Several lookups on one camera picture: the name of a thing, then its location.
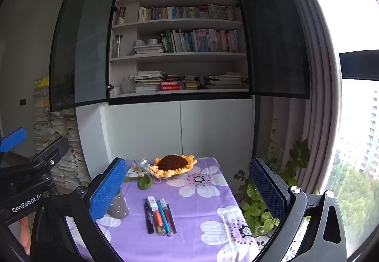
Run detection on floral gift card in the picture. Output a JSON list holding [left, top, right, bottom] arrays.
[[126, 167, 145, 180]]

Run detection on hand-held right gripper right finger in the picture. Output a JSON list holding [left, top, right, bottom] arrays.
[[249, 158, 347, 262]]

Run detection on purple floral tablecloth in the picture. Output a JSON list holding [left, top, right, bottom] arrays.
[[67, 157, 274, 262]]

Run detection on orange pen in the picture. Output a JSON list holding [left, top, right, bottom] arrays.
[[152, 210, 165, 236]]

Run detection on blue pen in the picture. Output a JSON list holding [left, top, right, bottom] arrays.
[[156, 200, 173, 237]]

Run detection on green potted plant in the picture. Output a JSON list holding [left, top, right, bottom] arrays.
[[234, 118, 311, 239]]

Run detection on small stack of yellow books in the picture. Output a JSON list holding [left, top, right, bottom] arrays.
[[182, 75, 199, 90]]

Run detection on person's left hand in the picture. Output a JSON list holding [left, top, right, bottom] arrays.
[[18, 217, 32, 256]]

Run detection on tall pile of books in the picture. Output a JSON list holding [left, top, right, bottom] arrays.
[[32, 84, 91, 191]]

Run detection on white bookshelf cabinet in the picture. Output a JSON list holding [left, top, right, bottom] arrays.
[[75, 0, 258, 188]]

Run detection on black marker pen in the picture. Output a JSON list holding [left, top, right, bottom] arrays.
[[144, 202, 155, 235]]

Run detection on flat stack of white books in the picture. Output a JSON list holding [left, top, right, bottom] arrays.
[[133, 44, 164, 55]]

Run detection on long row of upright books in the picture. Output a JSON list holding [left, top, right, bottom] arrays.
[[138, 4, 242, 21]]

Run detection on dark window beam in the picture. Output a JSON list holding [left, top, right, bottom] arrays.
[[339, 50, 379, 80]]

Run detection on wide stack of grey books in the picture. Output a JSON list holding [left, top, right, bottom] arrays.
[[206, 72, 245, 90]]

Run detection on tall stack of pale books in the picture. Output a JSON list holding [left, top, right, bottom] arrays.
[[135, 70, 164, 93]]

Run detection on glass cabinet door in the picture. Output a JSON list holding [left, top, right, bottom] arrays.
[[49, 0, 126, 112], [228, 0, 311, 99]]

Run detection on crochet sunflower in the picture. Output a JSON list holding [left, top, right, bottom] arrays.
[[149, 154, 198, 178]]

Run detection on row of books green spines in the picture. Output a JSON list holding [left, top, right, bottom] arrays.
[[161, 29, 240, 54]]

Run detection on grey polka dot pen holder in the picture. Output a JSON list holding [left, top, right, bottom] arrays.
[[107, 188, 130, 219]]

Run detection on green crochet stem and leaf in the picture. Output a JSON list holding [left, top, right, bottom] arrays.
[[123, 176, 154, 190]]

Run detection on clear plastic containers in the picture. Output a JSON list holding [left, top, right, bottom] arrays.
[[120, 75, 135, 94]]

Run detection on clear ribbon bow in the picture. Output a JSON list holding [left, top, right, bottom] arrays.
[[132, 158, 154, 175]]

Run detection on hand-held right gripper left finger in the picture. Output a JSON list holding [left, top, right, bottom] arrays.
[[30, 158, 127, 262]]

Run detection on book stack with red spines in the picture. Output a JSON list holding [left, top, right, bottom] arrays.
[[160, 74, 185, 91]]

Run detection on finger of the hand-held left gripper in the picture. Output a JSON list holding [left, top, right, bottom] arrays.
[[0, 128, 27, 154], [32, 136, 69, 168]]

